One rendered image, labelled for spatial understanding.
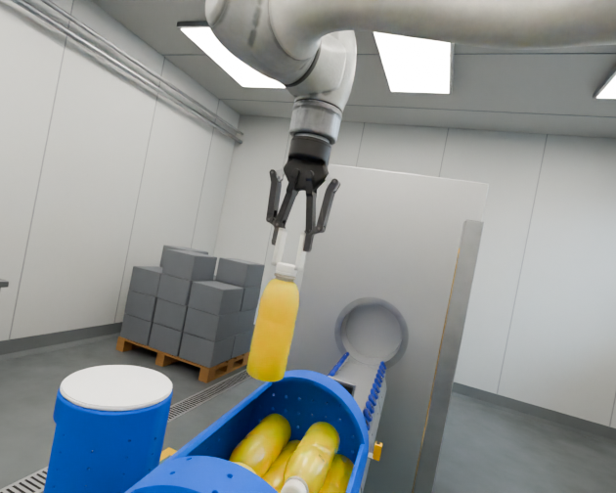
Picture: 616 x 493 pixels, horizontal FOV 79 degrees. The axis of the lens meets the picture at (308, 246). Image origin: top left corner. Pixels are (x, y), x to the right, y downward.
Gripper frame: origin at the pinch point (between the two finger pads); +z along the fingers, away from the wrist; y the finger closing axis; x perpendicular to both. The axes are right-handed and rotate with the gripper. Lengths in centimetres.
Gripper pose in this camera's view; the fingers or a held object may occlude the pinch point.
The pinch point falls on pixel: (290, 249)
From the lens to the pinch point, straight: 68.3
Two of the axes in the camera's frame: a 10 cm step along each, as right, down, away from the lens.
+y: -9.4, -1.9, 2.8
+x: -2.8, -0.5, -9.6
